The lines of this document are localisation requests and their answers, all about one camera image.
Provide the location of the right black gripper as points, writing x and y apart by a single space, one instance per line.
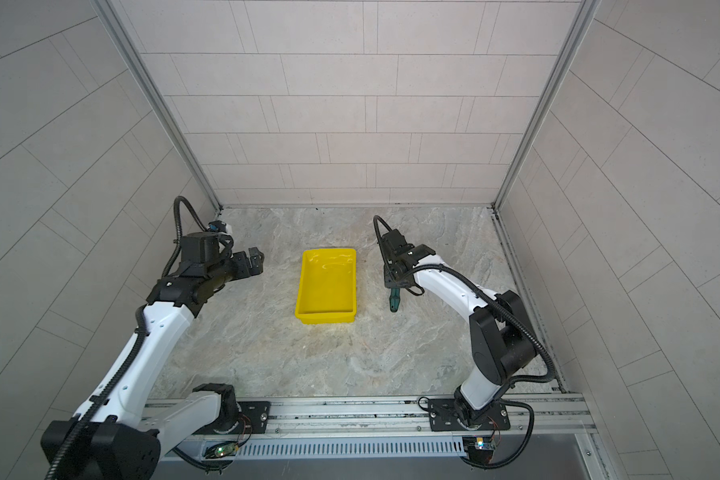
387 279

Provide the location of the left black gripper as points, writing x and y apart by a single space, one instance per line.
244 270

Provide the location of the green handled screwdriver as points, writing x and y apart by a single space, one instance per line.
394 300

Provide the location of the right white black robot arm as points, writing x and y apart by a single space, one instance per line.
504 346

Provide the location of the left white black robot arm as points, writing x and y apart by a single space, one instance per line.
105 439

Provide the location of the yellow plastic bin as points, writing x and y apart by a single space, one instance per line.
327 291

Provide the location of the left small circuit board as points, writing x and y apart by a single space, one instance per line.
221 451

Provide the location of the small circuit board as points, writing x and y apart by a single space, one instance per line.
479 450
221 451

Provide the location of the white ventilation grille strip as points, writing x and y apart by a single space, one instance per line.
348 448

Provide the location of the right small circuit board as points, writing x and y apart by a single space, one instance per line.
479 450

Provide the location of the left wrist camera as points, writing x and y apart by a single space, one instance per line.
220 227

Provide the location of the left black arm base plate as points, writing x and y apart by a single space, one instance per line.
252 418

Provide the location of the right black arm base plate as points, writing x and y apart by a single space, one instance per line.
448 415

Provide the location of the aluminium mounting rail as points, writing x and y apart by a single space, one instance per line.
394 416

